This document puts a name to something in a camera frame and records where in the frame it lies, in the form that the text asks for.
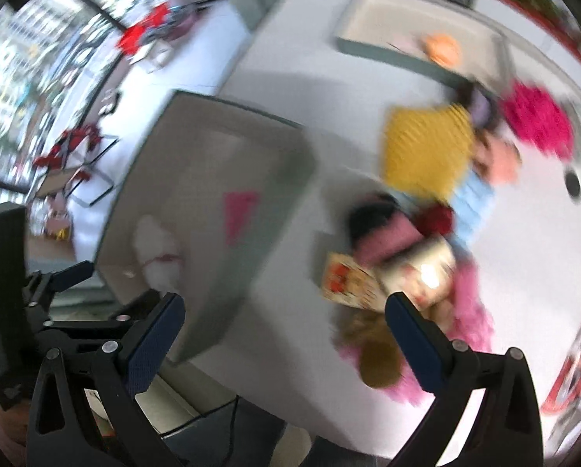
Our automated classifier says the peach soft cloth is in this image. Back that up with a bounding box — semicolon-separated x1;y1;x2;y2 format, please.
475;136;522;186

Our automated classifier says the orange fabric flower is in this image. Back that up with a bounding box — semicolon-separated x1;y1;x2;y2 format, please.
421;33;463;66

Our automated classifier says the light blue fuzzy cloth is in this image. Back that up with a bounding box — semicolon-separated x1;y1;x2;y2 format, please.
392;170;498;254

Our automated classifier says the dark red fabric flower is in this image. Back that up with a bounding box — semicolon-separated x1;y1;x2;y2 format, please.
417;204;456;237

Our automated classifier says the tan plush toy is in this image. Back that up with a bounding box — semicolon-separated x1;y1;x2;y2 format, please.
339;311;408;390

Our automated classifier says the black and pink knit hat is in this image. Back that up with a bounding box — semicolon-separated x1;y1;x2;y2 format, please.
346;195;430;263

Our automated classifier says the yellow knitted cloth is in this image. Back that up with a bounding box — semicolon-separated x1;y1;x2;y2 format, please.
380;102;478;205

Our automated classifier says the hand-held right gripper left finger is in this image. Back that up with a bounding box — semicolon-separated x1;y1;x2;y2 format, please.
25;292;186;467

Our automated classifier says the purple and brown knit hat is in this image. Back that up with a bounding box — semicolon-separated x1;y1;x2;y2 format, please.
458;78;502;132

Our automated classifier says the black table grommet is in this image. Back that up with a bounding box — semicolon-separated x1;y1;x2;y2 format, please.
563;168;581;202

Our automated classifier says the magenta fuzzy cloth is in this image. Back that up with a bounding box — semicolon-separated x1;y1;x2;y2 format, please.
502;80;576;161

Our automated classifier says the white plush toy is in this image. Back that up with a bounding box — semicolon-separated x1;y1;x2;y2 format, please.
132;214;184;293

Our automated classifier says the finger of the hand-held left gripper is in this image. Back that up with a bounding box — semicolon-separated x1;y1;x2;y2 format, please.
30;302;147;351
24;260;97;308

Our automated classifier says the grey shallow tray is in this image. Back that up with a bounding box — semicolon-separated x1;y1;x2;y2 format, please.
332;0;512;89

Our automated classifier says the grey storage box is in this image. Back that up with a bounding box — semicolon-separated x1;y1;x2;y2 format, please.
93;90;318;365

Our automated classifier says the pink fuzzy cloth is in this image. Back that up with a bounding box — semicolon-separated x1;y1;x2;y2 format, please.
339;258;498;404

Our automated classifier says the grey blue seat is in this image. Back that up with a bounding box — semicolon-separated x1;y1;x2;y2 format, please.
159;399;291;467

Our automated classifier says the pink triangular cloth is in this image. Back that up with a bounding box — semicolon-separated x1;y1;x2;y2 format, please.
222;190;262;246

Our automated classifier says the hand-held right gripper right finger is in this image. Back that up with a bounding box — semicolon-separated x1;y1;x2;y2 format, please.
385;292;544;467

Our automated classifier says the clear wrapped packet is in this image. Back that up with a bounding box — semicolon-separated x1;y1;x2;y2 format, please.
378;238;459;308

